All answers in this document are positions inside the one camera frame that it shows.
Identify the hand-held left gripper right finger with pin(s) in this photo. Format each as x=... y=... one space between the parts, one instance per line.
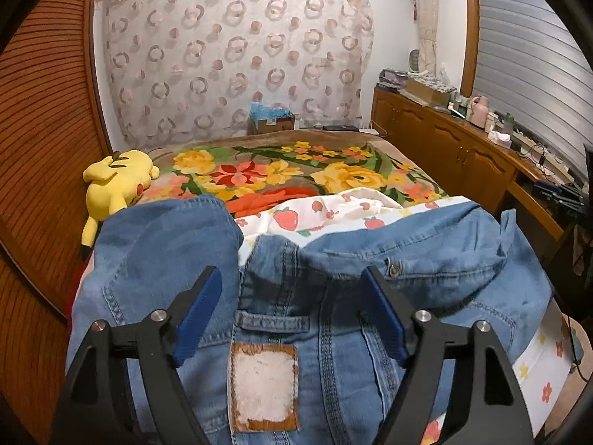
x=384 y=315

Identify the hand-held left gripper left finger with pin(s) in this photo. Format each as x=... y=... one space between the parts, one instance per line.
x=199 y=315

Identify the blue denim pants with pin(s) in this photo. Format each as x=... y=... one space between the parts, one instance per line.
x=324 y=296

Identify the orange cloth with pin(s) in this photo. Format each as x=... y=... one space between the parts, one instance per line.
x=264 y=201

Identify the floral blanket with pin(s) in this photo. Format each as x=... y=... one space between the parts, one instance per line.
x=343 y=174

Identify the yellow plush toy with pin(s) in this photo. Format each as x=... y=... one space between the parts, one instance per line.
x=118 y=181

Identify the wooden slatted wardrobe door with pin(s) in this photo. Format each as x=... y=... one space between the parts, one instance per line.
x=28 y=324
x=51 y=102

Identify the wooden cabinet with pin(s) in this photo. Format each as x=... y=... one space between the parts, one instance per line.
x=444 y=148

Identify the black flat device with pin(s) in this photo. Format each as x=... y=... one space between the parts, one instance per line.
x=340 y=128

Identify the cardboard box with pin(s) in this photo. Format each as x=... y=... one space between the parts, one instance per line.
x=273 y=126

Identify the white crumpled tissue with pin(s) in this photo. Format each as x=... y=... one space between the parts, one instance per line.
x=500 y=139

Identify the blue toy on bed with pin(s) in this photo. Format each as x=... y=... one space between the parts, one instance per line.
x=266 y=110

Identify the pink jug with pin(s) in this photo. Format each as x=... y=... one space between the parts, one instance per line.
x=479 y=111

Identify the green bottle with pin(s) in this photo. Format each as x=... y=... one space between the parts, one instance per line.
x=508 y=124

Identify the patterned storage box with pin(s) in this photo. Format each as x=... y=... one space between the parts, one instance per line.
x=431 y=90

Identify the stack of small boxes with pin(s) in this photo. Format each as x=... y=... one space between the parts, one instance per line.
x=391 y=79

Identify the white fan heater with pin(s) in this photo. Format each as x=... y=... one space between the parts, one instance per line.
x=417 y=61

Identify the sheer circle pattern curtain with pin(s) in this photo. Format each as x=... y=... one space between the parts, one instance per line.
x=231 y=55

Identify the grey window shutter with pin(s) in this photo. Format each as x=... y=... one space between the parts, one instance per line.
x=532 y=55

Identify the beige lace curtain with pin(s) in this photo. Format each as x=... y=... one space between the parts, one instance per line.
x=425 y=18

